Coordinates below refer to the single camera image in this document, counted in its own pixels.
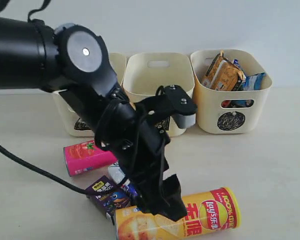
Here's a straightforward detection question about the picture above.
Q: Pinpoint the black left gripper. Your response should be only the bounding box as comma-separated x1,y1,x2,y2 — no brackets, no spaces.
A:
93,98,187,222

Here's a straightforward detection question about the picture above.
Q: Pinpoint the yellow chips can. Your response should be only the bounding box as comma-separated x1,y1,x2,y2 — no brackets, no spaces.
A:
114,187,241,240

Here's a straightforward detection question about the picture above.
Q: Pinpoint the pink chips can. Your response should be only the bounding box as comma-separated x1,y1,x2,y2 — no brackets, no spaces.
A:
63,140,117,177

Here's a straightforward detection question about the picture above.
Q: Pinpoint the orange instant noodle packet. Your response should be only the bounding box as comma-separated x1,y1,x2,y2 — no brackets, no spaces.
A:
201,50,246,92

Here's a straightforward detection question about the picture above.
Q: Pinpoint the blue instant noodle packet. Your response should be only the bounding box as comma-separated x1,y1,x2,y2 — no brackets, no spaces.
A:
222,58,267,108

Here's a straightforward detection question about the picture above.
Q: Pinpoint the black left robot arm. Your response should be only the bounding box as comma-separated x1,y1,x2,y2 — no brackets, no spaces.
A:
0,17,195,221

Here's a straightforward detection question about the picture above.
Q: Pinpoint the white blue milk carton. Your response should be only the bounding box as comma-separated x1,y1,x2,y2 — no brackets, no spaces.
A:
108,161,138,200

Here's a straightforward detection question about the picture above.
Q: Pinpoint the purple juice carton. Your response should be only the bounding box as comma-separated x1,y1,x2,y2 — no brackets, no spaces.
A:
85,175,131,224

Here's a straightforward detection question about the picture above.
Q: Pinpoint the cream bin with circle mark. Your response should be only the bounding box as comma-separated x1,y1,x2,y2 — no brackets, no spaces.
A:
190,49,273,134

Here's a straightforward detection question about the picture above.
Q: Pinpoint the cream bin with triangle mark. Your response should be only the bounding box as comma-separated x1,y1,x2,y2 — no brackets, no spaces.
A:
52,52,127,137

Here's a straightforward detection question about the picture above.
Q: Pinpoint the cream bin with square mark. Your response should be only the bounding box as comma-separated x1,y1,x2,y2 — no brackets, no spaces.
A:
122,52,196,138

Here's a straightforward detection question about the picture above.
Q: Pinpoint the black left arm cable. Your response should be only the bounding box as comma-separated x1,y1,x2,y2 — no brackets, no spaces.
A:
0,136,91,196

